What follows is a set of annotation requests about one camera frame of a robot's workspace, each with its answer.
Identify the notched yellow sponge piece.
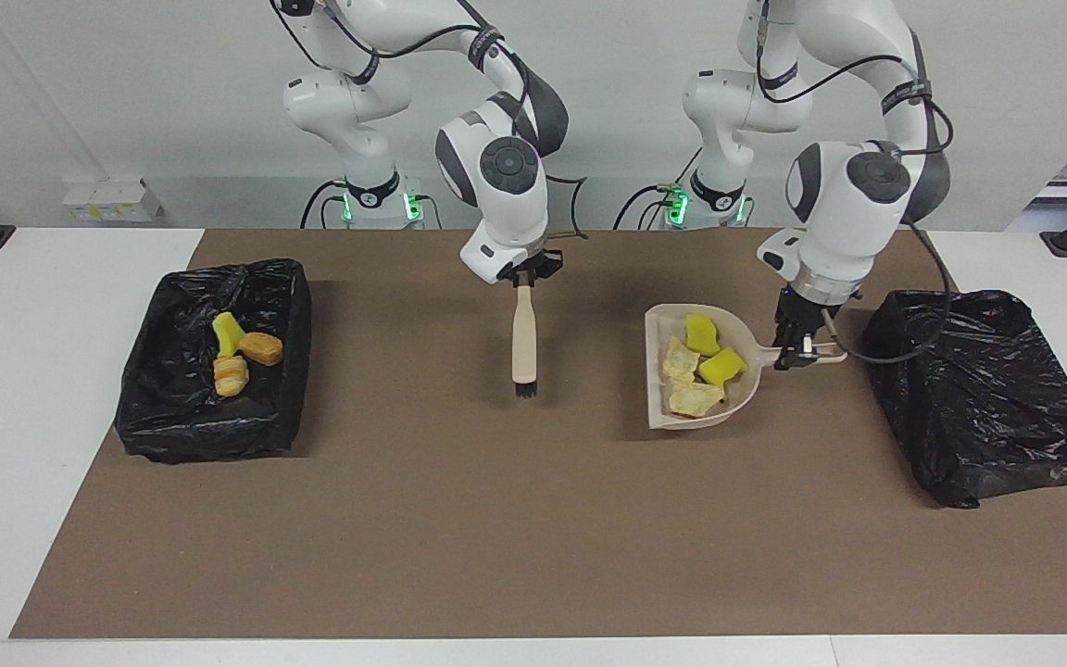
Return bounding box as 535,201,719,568
698,346,748,388

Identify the beige hand brush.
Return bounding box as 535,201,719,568
511,283,539,400

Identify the rounded yellow sponge piece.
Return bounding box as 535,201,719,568
685,314,722,358

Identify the pale bread chunk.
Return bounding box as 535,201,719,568
667,379,727,419

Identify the small pale scrap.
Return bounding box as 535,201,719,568
662,335,701,381

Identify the beige plastic dustpan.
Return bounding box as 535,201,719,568
644,303,848,432

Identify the brown bread nugget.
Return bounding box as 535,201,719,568
236,332,285,367

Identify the yellow sponge wedge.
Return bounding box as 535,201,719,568
212,311,245,359

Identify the striped croissant piece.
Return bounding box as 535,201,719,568
213,356,250,398

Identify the bin wrapped in black bag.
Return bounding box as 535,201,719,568
862,289,1067,510

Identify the open bin with black bag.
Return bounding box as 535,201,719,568
114,258,314,464

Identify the brown table mat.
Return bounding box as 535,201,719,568
10,229,1067,640

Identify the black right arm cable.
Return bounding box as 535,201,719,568
270,0,590,242

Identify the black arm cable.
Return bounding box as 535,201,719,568
754,0,956,365
270,0,590,242

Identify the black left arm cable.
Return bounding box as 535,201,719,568
754,0,956,365

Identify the white wall socket box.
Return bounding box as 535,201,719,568
61,178,162,223

